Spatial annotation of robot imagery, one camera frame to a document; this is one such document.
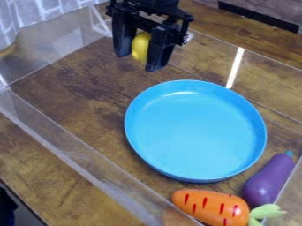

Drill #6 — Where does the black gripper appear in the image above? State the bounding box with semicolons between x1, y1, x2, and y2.
106;0;194;72

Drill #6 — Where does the yellow toy lemon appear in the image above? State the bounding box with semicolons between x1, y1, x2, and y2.
132;32;152;63

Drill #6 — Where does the blue round tray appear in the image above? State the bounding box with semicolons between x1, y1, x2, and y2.
125;79;268;183

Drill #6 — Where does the white patterned curtain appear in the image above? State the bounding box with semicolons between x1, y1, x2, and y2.
0;0;110;51

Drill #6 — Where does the purple toy eggplant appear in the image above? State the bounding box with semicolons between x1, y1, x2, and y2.
244;151;296;207

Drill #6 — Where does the orange toy carrot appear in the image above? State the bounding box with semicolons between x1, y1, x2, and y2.
172;189;287;226

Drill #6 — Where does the clear acrylic enclosure wall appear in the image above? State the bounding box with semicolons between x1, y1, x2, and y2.
0;6;302;226

